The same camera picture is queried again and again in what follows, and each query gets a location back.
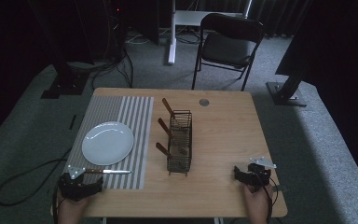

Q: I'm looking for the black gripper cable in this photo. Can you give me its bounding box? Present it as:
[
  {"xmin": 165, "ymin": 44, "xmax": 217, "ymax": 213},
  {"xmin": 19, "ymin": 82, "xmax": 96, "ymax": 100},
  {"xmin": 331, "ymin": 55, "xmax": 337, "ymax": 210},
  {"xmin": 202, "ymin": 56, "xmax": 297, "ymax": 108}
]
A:
[
  {"xmin": 254, "ymin": 173, "xmax": 280, "ymax": 224},
  {"xmin": 51, "ymin": 183, "xmax": 63, "ymax": 224}
]

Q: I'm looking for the white round plate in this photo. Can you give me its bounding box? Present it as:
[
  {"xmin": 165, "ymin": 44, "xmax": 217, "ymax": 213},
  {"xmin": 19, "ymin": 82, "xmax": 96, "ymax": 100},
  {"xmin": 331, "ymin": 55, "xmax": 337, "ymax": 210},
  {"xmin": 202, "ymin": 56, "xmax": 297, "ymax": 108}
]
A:
[{"xmin": 81, "ymin": 120, "xmax": 135, "ymax": 167}]

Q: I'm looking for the small black floor strip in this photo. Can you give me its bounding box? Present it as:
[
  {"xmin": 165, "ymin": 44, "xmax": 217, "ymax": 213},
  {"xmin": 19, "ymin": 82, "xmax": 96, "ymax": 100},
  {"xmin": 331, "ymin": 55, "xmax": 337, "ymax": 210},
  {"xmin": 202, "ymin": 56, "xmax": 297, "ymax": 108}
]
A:
[{"xmin": 68, "ymin": 114, "xmax": 77, "ymax": 132}]

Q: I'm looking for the wooden-handled utensil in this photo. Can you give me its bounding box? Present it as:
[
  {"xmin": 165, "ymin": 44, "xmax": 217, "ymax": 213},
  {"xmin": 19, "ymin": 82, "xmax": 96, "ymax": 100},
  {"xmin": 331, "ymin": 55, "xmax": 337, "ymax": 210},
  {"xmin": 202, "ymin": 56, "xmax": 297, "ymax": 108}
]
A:
[
  {"xmin": 157, "ymin": 118, "xmax": 188, "ymax": 156},
  {"xmin": 155, "ymin": 142, "xmax": 188, "ymax": 172},
  {"xmin": 161, "ymin": 97, "xmax": 188, "ymax": 131}
]

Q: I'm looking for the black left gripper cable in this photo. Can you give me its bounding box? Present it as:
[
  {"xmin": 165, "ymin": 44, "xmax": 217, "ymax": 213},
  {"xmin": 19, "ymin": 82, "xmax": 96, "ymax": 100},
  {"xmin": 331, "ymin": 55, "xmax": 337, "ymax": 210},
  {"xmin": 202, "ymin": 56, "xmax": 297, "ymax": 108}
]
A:
[{"xmin": 51, "ymin": 183, "xmax": 63, "ymax": 224}]

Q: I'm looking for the black wire cutlery rack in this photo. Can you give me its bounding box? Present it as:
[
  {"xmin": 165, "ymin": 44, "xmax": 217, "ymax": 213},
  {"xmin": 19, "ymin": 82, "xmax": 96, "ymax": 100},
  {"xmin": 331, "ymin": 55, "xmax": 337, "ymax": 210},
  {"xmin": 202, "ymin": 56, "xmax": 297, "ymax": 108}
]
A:
[{"xmin": 166, "ymin": 109, "xmax": 193, "ymax": 177}]

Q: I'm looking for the black stand with base plate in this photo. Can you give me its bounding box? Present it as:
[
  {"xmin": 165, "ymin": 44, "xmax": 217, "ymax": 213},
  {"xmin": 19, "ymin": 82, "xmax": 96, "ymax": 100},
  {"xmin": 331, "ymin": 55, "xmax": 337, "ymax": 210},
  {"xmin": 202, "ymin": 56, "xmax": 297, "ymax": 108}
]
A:
[
  {"xmin": 27, "ymin": 0, "xmax": 90, "ymax": 100},
  {"xmin": 266, "ymin": 0, "xmax": 315, "ymax": 108}
]

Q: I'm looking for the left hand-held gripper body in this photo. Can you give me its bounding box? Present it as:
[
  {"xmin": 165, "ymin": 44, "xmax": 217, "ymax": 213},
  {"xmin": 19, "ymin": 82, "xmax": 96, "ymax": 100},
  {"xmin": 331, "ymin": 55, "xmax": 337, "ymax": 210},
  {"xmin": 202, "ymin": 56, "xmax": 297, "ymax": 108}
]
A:
[{"xmin": 58, "ymin": 165, "xmax": 90, "ymax": 202}]

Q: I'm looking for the person's left hand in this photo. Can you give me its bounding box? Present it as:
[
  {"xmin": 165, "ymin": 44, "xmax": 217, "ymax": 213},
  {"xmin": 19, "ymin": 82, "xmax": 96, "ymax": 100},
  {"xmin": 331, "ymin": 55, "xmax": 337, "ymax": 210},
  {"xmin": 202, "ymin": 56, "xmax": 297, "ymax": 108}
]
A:
[{"xmin": 56, "ymin": 191, "xmax": 90, "ymax": 224}]

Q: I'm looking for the wooden-handled table knife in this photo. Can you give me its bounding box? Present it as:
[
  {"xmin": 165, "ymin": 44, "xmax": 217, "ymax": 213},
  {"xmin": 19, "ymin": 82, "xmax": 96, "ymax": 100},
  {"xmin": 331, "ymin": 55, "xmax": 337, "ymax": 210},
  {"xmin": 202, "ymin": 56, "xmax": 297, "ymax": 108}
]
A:
[{"xmin": 84, "ymin": 168, "xmax": 132, "ymax": 175}]

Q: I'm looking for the person's right hand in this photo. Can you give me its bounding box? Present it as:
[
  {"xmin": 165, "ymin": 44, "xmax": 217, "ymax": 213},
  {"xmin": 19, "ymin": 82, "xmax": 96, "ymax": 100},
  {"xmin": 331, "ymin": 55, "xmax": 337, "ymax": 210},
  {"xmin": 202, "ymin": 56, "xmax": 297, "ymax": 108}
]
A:
[{"xmin": 241, "ymin": 183, "xmax": 275, "ymax": 224}]

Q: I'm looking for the grey striped placemat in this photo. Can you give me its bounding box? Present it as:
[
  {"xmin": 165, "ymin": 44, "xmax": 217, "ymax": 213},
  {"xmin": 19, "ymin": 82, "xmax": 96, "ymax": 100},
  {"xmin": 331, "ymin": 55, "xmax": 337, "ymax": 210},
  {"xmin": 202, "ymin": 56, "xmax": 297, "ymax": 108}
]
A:
[{"xmin": 62, "ymin": 95, "xmax": 155, "ymax": 190}]

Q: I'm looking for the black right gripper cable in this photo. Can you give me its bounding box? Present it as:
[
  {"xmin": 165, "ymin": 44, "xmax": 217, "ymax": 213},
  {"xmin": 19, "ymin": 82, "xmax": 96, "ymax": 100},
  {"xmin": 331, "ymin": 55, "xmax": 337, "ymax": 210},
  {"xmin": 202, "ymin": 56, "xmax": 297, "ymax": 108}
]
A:
[{"xmin": 254, "ymin": 173, "xmax": 280, "ymax": 224}]

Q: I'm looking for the black cable bundle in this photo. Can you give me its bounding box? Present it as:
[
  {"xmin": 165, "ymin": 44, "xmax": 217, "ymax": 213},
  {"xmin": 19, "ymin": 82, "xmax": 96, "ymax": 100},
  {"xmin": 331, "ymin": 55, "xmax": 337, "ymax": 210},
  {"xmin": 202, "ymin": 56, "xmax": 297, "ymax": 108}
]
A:
[{"xmin": 88, "ymin": 0, "xmax": 135, "ymax": 91}]

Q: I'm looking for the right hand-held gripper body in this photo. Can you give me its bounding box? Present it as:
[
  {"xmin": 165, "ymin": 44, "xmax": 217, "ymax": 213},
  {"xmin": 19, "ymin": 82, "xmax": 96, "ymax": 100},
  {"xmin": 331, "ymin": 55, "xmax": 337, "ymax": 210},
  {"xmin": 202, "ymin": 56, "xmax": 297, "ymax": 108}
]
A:
[{"xmin": 246, "ymin": 156, "xmax": 278, "ymax": 193}]

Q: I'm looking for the black folding chair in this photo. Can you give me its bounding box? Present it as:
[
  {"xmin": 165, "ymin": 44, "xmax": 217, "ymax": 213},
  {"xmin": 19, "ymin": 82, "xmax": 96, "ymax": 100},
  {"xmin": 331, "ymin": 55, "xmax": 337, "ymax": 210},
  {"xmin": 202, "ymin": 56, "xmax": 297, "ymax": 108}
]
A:
[{"xmin": 191, "ymin": 12, "xmax": 266, "ymax": 92}]

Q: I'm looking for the black floor cable loop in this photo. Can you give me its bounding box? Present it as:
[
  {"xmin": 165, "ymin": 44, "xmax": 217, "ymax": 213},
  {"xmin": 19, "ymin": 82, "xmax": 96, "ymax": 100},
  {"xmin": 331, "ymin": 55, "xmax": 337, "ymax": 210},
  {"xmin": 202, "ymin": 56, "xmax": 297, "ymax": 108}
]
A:
[{"xmin": 0, "ymin": 148, "xmax": 73, "ymax": 207}]

